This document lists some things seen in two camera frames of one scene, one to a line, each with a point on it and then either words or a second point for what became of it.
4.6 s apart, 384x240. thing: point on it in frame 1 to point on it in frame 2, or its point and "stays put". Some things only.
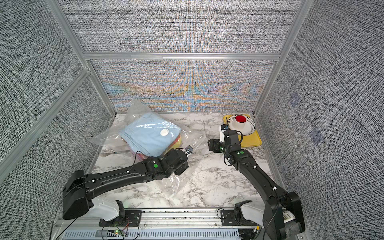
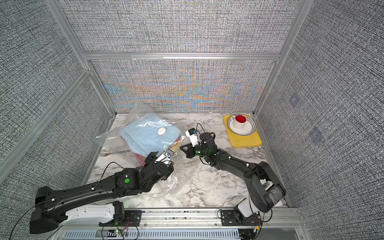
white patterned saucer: [242, 123] stays put
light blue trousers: [148, 134] stays put
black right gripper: [211, 145] to [189, 151]
